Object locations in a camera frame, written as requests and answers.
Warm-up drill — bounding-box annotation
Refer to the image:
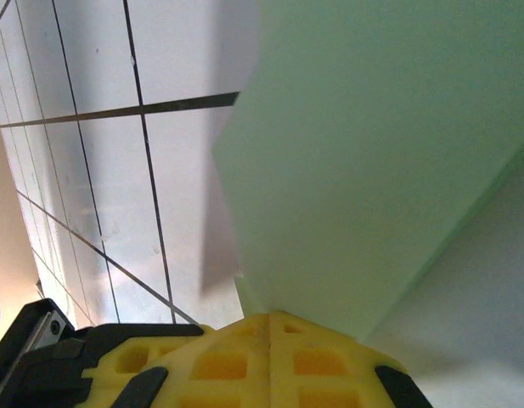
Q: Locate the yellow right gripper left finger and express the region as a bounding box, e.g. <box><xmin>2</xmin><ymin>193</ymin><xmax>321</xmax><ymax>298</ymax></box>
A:
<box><xmin>116</xmin><ymin>312</ymin><xmax>273</xmax><ymax>408</ymax></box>

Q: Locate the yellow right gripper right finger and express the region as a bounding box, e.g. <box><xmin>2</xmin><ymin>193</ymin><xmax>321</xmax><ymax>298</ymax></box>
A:
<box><xmin>269</xmin><ymin>309</ymin><xmax>433</xmax><ymax>408</ymax></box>

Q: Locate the light green cloth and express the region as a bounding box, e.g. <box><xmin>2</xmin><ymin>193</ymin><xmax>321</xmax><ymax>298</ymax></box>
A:
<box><xmin>212</xmin><ymin>0</ymin><xmax>524</xmax><ymax>343</ymax></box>

